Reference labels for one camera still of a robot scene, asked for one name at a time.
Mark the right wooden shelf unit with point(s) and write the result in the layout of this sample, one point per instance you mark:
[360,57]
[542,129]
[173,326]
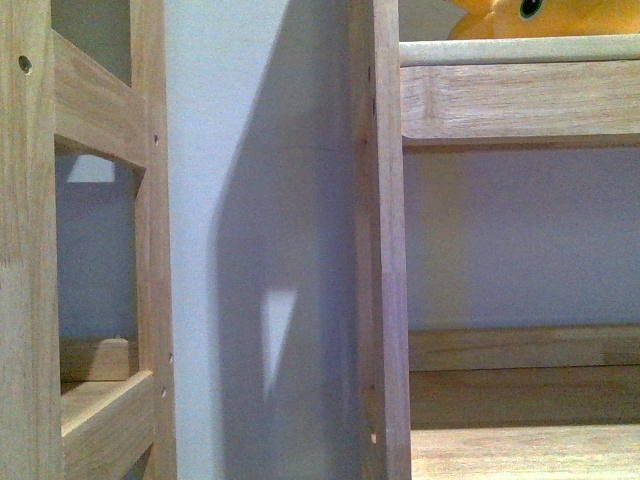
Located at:
[497,240]

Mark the left wooden shelf unit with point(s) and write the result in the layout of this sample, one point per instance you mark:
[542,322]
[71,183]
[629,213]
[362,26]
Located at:
[87,384]

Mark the wooden shelf unit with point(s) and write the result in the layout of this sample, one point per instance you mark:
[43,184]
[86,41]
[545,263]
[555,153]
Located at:
[497,240]
[87,384]

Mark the yellow plush dinosaur toy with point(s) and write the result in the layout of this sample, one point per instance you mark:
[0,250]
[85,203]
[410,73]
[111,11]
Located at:
[546,18]

